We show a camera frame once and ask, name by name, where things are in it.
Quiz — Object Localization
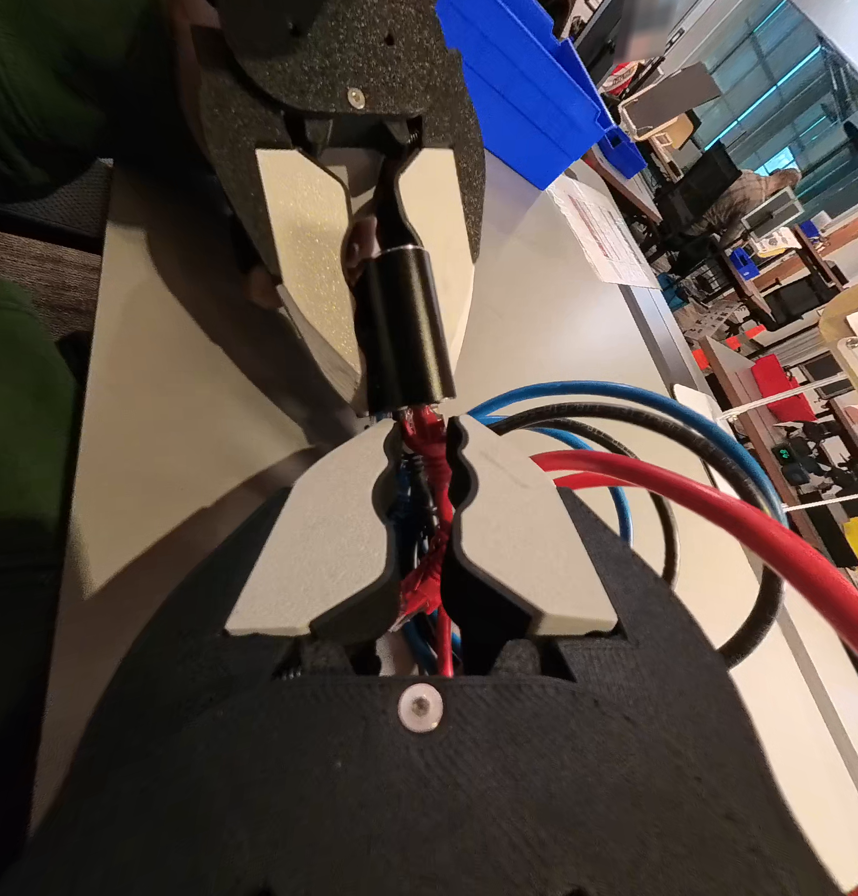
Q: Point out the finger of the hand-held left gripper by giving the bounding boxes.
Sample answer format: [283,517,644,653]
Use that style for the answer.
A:
[254,147,370,415]
[394,147,476,372]

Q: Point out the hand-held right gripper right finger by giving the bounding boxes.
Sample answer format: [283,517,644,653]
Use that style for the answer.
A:
[439,414,620,655]

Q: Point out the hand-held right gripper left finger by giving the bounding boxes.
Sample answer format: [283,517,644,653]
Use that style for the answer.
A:
[224,419,405,641]

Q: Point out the black ethernet switch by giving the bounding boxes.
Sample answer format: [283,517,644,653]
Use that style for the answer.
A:
[352,246,459,414]

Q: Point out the blue plastic bin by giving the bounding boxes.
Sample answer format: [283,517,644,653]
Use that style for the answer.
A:
[434,0,648,191]

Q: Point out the red ethernet cable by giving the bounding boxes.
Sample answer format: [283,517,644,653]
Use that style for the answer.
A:
[397,406,858,676]

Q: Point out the blue ethernet cable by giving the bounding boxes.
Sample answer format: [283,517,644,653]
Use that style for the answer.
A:
[387,380,790,673]

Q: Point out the black ethernet cable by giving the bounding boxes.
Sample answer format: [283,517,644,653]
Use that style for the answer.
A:
[401,402,787,669]

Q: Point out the person's left forearm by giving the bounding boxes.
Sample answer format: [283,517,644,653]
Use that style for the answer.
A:
[0,0,192,204]

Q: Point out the laminated instruction sheet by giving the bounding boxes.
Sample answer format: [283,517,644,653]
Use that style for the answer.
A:
[546,175,661,289]

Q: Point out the white board stand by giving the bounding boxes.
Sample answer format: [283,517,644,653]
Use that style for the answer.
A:
[670,374,858,513]

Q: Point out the red plastic bin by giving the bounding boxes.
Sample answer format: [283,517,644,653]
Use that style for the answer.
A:
[751,353,818,424]

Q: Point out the green sweatshirt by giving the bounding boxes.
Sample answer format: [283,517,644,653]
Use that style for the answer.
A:
[0,273,80,841]

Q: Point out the wooden instruction board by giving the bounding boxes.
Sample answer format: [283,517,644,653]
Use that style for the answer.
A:
[817,276,858,414]

